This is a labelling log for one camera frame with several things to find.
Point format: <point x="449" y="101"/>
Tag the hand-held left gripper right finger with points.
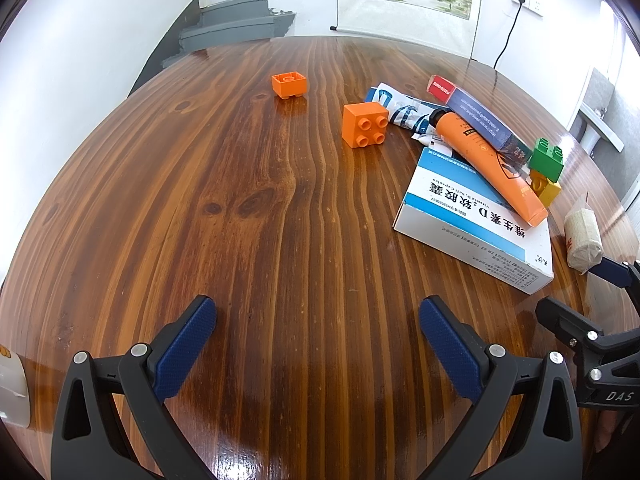
<point x="450" y="350"/>

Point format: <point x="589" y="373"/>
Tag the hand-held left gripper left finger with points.
<point x="185" y="350"/>

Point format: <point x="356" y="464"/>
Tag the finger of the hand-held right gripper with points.
<point x="562" y="317"/>
<point x="611" y="271"/>

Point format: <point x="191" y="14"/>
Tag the blue white medicine box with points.
<point x="465" y="230"/>

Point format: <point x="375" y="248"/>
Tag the orange tube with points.
<point x="492" y="165"/>

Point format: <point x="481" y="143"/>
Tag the wooden desktop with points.
<point x="250" y="210"/>

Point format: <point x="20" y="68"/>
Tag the white gauze roll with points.
<point x="582" y="237"/>

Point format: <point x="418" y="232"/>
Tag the yellow toy block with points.
<point x="549" y="192"/>

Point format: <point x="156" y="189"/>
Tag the green toy block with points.
<point x="546" y="160"/>

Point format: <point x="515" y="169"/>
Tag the white plastic object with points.
<point x="12" y="390"/>

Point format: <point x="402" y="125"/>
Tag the narrow carton with red end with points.
<point x="475" y="112"/>

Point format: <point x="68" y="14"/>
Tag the crumpled blue white tube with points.
<point x="400" y="110"/>

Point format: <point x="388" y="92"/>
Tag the small orange toy block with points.
<point x="289" y="85"/>

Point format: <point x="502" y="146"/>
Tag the grey stairs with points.
<point x="235" y="25"/>

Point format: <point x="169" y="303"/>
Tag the white pedestal sink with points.
<point x="595" y="127"/>

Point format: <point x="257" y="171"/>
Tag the white wall socket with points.
<point x="529" y="1"/>

